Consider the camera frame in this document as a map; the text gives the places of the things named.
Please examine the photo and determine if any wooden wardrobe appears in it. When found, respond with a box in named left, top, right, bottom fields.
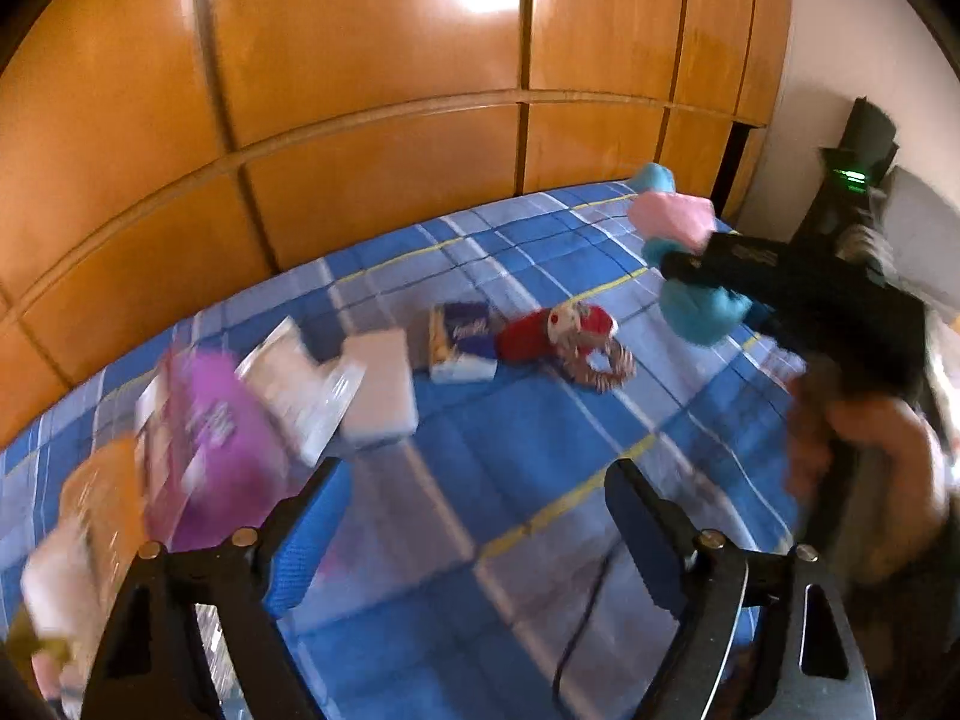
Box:
left=0, top=0, right=796, bottom=451

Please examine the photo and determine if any blue plaid bedsheet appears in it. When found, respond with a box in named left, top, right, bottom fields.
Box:
left=0, top=180, right=818, bottom=720

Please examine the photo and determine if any small blue tissue packet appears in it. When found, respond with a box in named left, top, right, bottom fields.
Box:
left=427, top=301, right=500, bottom=383

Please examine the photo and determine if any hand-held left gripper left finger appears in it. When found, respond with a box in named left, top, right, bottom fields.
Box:
left=79, top=456, right=353, bottom=720

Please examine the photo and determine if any leopard print scrunchie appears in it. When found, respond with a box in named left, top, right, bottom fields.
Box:
left=559, top=337, right=637, bottom=395

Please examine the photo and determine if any ornate gold tissue box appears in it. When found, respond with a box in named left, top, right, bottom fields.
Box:
left=60, top=439, right=151, bottom=601

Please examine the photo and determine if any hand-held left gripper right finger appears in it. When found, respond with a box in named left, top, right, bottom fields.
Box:
left=604, top=457, right=878, bottom=720

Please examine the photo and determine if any red plush doll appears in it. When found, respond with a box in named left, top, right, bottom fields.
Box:
left=495, top=305, right=620, bottom=365

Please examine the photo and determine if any white tissue pack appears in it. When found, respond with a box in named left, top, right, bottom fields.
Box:
left=337, top=330, right=419, bottom=451

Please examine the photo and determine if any clear plastic pack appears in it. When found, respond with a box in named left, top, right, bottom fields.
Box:
left=236, top=315, right=368, bottom=466

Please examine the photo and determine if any purple tissue box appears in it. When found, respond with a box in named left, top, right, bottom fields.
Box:
left=135, top=349, right=308, bottom=552

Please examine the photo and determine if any white tissue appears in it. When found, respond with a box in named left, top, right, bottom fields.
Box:
left=21, top=525, right=102, bottom=638

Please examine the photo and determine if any black cable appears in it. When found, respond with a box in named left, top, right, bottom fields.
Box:
left=551, top=544, right=631, bottom=706

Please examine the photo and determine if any pink and teal plush toy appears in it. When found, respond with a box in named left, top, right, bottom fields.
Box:
left=626, top=161, right=755, bottom=350

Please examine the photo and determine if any person's right hand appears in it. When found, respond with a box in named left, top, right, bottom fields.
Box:
left=784, top=379, right=950, bottom=586

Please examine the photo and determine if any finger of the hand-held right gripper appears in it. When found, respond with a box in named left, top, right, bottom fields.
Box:
left=658, top=231, right=796, bottom=293

